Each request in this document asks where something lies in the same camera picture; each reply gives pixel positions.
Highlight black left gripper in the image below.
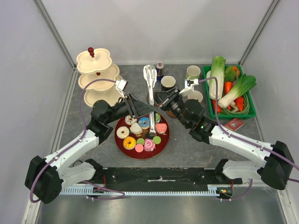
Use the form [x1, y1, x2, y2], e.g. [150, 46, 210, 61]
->
[105, 92, 157, 124]

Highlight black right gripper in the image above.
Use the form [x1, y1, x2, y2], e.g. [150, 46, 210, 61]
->
[149, 87, 190, 128]

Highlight blue frosted donut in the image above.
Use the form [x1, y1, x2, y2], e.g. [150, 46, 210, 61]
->
[138, 117, 150, 130]

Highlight white chocolate sprinkle donut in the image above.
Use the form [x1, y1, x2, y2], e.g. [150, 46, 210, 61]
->
[125, 115, 137, 126]

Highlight plain white donut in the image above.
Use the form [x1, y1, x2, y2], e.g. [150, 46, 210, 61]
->
[116, 126, 130, 139]

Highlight green macaron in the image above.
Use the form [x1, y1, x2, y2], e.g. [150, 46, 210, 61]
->
[136, 138, 145, 145]
[153, 136, 162, 145]

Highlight silver metal serving tongs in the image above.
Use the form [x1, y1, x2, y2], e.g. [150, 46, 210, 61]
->
[143, 64, 157, 137]

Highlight yellow frosted donut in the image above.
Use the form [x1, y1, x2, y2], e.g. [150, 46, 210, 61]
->
[123, 136, 136, 150]

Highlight hot pink swirl roll cake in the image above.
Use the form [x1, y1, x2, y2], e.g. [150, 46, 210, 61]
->
[143, 139, 155, 152]

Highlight pink macaron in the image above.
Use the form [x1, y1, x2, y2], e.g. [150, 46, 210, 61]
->
[135, 144, 144, 153]

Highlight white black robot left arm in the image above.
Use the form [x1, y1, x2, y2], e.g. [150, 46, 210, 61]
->
[25, 93, 156, 203]

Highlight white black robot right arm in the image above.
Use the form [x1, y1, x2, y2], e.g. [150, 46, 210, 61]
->
[154, 88, 295, 190]

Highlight brown wooden coaster middle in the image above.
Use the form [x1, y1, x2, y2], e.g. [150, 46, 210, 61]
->
[166, 111, 177, 118]

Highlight black mug white inside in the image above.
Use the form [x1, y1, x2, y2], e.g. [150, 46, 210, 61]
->
[161, 76, 176, 91]

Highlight green swirl roll cake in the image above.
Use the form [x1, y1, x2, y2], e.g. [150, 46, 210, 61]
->
[155, 112, 161, 124]

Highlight white cream sandwich bun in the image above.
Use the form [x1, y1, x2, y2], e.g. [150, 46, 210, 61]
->
[130, 123, 143, 135]

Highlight salmon pink swirl roll cake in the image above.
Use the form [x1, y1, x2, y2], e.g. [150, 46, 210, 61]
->
[156, 123, 168, 135]

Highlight round red lacquer tray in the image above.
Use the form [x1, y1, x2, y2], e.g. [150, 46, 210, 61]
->
[114, 115, 170, 159]

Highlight pink mug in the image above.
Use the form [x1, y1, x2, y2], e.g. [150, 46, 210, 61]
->
[187, 91, 203, 103]

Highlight red bull can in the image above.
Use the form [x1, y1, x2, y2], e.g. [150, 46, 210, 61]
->
[156, 62, 164, 82]

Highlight light green mug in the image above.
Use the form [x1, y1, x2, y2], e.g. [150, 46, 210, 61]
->
[186, 65, 201, 80]

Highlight toy orange carrot lower left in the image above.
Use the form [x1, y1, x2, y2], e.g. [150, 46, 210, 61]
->
[211, 100, 221, 113]

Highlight toy orange carrot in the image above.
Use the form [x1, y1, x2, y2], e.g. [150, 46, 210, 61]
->
[211, 100, 221, 113]
[224, 81, 233, 94]

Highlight toy green long beans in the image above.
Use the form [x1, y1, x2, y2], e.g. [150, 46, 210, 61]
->
[221, 94, 250, 115]

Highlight toy napa cabbage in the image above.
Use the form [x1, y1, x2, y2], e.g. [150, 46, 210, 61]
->
[209, 56, 226, 100]

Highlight cream three-tier dessert stand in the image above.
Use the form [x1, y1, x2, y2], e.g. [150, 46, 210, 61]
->
[76, 47, 122, 107]

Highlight toy orange carrot upper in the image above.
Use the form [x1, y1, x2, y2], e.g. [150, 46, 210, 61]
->
[224, 81, 233, 94]

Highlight toy leafy green vegetable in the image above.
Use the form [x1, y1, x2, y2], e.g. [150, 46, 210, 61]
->
[225, 65, 241, 82]

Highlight toy bok choy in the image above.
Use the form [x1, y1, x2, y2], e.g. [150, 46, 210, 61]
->
[218, 74, 256, 109]

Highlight green plastic crate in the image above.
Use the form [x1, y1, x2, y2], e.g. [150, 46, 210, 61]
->
[202, 65, 257, 119]

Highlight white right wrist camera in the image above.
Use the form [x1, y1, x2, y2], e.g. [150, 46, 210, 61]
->
[179, 79, 199, 97]

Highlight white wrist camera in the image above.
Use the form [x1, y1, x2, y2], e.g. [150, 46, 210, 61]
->
[179, 79, 199, 97]
[115, 79, 128, 98]

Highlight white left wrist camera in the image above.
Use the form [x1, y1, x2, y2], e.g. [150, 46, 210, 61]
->
[115, 79, 128, 98]

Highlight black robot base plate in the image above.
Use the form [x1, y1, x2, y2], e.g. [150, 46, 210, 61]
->
[90, 168, 242, 186]

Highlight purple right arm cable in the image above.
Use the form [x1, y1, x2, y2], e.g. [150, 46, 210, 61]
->
[198, 77, 299, 202]

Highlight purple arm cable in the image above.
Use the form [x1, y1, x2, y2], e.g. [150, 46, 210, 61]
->
[29, 78, 127, 203]
[198, 77, 299, 202]

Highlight white slotted cable duct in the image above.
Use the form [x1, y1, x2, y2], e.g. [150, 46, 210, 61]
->
[60, 184, 220, 196]

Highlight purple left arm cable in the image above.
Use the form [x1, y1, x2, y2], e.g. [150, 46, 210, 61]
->
[29, 78, 127, 203]

